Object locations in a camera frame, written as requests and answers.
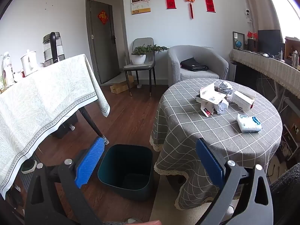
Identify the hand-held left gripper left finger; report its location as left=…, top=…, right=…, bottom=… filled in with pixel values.
left=25, top=136, right=106, bottom=225

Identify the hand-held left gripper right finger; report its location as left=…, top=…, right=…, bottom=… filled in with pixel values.
left=196, top=138, right=275, bottom=225

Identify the dark teal trash bin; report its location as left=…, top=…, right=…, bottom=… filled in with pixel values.
left=98, top=145, right=154, bottom=201

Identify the small white box red label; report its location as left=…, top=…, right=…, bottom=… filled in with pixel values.
left=200, top=100, right=215, bottom=118

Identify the wet wipes pack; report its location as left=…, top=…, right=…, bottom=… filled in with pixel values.
left=236, top=113, right=262, bottom=133

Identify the white rectangular box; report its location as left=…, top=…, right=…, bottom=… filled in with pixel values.
left=232, top=87, right=256, bottom=111

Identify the white cardboard packaging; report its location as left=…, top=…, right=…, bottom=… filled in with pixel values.
left=196, top=82, right=227, bottom=104

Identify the grey white paper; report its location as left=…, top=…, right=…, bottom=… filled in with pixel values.
left=216, top=81, right=233, bottom=98

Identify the person's right forearm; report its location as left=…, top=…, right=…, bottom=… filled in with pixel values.
left=269, top=162, right=300, bottom=225

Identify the round table grey checked tablecloth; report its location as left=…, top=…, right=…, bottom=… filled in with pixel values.
left=150, top=78, right=283, bottom=210

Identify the black shoe white sole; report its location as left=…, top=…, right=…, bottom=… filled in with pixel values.
left=21, top=159, right=38, bottom=174

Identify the dark ribbed floor mat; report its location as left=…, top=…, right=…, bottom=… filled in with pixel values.
left=13, top=151, right=45, bottom=204

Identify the cardboard box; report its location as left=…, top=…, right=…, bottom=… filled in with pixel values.
left=110, top=75, right=134, bottom=95

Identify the table with white patterned tablecloth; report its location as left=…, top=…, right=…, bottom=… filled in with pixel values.
left=0, top=54, right=110, bottom=194

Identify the black handbag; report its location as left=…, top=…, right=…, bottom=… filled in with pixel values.
left=180, top=57, right=209, bottom=72

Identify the grey armchair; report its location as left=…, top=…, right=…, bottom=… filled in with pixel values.
left=167, top=45, right=229, bottom=88

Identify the grey dining chair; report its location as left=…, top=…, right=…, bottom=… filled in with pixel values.
left=123, top=37, right=157, bottom=96

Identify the long desk with lace cloth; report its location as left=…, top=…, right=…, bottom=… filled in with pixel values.
left=229, top=49, right=300, bottom=109

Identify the grey door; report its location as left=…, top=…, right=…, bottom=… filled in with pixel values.
left=90, top=0, right=121, bottom=83

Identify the potted plant in white pot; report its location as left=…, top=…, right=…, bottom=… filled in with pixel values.
left=130, top=44, right=169, bottom=65

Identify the glass electric kettle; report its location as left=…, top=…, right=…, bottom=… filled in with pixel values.
left=43, top=31, right=66, bottom=65

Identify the clear plastic bottle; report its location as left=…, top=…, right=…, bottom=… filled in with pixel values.
left=1, top=52, right=15, bottom=87

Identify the framed picture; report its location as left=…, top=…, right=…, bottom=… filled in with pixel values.
left=232, top=31, right=245, bottom=50

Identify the black monitor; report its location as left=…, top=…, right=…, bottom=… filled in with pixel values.
left=258, top=29, right=282, bottom=53

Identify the red diamond door decoration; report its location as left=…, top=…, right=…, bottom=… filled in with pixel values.
left=98, top=10, right=109, bottom=25

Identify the wall calendar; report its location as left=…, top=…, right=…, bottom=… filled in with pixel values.
left=131, top=0, right=151, bottom=15

